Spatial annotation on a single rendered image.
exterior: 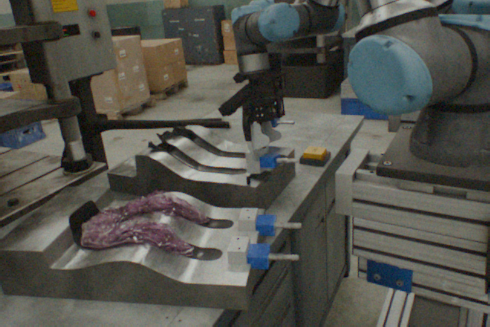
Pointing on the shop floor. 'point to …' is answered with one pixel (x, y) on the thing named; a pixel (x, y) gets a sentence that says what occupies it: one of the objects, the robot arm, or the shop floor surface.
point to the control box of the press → (73, 34)
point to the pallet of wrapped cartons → (122, 82)
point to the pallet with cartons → (164, 67)
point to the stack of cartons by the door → (229, 43)
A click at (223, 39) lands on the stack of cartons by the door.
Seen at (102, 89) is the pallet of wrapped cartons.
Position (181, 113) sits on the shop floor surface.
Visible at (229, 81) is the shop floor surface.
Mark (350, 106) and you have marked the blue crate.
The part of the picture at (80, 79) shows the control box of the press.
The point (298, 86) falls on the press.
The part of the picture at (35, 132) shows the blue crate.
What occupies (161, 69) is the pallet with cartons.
